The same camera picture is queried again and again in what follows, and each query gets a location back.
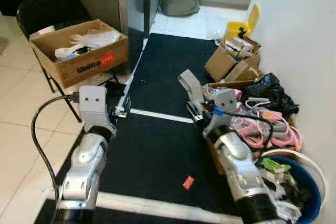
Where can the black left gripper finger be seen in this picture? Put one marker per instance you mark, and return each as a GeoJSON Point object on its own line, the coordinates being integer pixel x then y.
{"type": "Point", "coordinates": [115, 88]}

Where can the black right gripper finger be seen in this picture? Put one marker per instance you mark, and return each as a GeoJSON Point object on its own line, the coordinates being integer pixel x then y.
{"type": "Point", "coordinates": [191, 87]}

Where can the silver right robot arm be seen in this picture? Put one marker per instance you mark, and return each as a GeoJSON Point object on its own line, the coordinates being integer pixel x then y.
{"type": "Point", "coordinates": [236, 166]}

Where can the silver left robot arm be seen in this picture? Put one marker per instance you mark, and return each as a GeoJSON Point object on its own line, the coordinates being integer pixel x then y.
{"type": "Point", "coordinates": [84, 166]}

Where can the green trash piece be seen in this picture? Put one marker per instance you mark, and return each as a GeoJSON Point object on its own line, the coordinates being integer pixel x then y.
{"type": "Point", "coordinates": [269, 165]}

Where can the white plastic trash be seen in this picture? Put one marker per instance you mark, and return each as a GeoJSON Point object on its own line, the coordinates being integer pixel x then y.
{"type": "Point", "coordinates": [286, 211]}

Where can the black floor mat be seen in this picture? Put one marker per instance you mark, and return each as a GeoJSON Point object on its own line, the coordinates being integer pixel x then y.
{"type": "Point", "coordinates": [168, 72]}
{"type": "Point", "coordinates": [157, 156]}
{"type": "Point", "coordinates": [131, 220]}

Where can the small open cardboard box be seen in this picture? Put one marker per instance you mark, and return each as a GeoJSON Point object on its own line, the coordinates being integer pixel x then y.
{"type": "Point", "coordinates": [220, 64]}

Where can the white floor threshold strip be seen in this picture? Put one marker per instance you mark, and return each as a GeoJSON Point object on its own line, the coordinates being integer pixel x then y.
{"type": "Point", "coordinates": [157, 115]}
{"type": "Point", "coordinates": [157, 206]}

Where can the large cardboard box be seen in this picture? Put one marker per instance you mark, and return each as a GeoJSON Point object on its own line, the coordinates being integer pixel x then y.
{"type": "Point", "coordinates": [231, 84]}

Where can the printed cardboard box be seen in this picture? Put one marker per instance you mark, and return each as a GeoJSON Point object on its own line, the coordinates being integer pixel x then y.
{"type": "Point", "coordinates": [79, 66]}

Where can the white plastic bag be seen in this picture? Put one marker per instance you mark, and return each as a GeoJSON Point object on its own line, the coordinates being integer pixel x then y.
{"type": "Point", "coordinates": [97, 38]}

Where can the red paper scrap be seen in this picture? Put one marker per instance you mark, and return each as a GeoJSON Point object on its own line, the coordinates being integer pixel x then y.
{"type": "Point", "coordinates": [188, 182]}

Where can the yellow plastic dustpan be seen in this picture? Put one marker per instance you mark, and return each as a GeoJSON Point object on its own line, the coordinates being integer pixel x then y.
{"type": "Point", "coordinates": [236, 29]}

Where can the black plastic bag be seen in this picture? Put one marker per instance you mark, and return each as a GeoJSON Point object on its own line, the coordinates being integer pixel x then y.
{"type": "Point", "coordinates": [270, 90]}

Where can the grey metal cabinet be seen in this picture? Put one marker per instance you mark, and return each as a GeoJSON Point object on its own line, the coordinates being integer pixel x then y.
{"type": "Point", "coordinates": [139, 3]}

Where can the black folding chair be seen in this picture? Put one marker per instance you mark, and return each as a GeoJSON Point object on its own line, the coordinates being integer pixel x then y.
{"type": "Point", "coordinates": [52, 9]}

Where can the white bucket with blue liner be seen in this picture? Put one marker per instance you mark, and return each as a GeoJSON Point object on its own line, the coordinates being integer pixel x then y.
{"type": "Point", "coordinates": [310, 187]}

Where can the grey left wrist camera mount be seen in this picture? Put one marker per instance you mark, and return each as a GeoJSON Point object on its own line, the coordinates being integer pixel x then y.
{"type": "Point", "coordinates": [94, 106]}

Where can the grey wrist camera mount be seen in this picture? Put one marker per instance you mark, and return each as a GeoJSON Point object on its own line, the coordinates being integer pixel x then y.
{"type": "Point", "coordinates": [94, 106]}
{"type": "Point", "coordinates": [226, 103]}

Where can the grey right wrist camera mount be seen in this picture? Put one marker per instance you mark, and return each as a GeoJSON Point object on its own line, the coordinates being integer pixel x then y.
{"type": "Point", "coordinates": [226, 103]}

